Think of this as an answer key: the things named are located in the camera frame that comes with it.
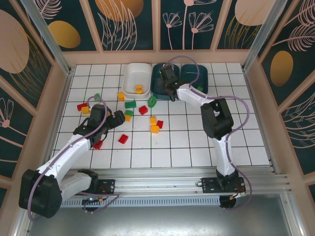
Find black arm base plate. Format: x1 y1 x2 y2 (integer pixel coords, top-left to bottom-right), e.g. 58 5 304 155
70 178 116 196
200 177 247 195

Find teal plastic container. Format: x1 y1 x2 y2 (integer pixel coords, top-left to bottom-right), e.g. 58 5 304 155
180 63 210 95
150 63 182 101

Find aluminium side rail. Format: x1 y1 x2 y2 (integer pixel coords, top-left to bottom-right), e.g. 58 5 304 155
36 70 74 179
242 68 281 177

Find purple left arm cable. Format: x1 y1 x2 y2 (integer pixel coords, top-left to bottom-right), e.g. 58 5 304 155
26 95 121 222

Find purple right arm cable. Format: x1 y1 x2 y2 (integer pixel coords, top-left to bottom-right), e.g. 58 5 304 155
163 56 254 212

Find slotted grey cable duct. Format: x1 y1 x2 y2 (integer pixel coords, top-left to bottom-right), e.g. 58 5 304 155
33 196 221 207

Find white plastic container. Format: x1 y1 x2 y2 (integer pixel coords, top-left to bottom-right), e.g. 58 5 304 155
122 62 153 99

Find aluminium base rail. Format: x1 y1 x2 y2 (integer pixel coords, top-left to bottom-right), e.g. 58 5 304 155
23 166 292 197

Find grey metal sheet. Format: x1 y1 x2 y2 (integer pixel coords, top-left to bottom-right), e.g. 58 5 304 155
13 194 305 236

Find power wires with yellow connector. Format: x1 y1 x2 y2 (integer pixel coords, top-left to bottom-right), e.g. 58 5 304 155
230 183 247 200
82 188 110 205

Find aluminium corner post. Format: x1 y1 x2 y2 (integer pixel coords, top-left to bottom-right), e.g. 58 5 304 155
19 0 74 76
242 0 296 73

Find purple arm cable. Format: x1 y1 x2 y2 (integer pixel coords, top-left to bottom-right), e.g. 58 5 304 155
26 95 121 222
163 56 254 212

